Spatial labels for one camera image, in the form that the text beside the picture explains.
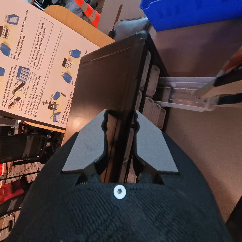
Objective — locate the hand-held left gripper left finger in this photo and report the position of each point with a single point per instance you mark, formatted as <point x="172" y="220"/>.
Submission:
<point x="88" y="147"/>

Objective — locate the plywood backing board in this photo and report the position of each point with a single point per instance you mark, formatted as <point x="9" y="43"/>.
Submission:
<point x="75" y="22"/>

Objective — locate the blue plastic bin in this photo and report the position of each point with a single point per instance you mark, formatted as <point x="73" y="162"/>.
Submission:
<point x="189" y="13"/>

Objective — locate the white instruction poster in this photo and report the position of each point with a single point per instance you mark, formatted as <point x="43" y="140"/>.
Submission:
<point x="37" y="66"/>

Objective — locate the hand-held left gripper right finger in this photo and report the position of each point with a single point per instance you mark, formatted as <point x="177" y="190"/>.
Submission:
<point x="153" y="149"/>

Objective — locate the grey padded chair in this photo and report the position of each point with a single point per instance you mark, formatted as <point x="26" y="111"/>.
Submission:
<point x="130" y="28"/>

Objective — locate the clear plastic drawer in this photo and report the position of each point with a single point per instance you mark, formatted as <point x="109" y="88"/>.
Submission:
<point x="181" y="94"/>

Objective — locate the person's right hand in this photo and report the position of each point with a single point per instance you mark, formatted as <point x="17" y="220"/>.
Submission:
<point x="236" y="58"/>

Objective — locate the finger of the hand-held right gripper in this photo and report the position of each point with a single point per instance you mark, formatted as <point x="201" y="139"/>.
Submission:
<point x="226" y="92"/>
<point x="230" y="77"/>

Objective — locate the black drawer cabinet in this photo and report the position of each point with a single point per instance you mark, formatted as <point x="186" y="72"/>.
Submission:
<point x="105" y="85"/>

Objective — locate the orange striped cone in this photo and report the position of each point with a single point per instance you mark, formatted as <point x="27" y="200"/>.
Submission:
<point x="88" y="13"/>

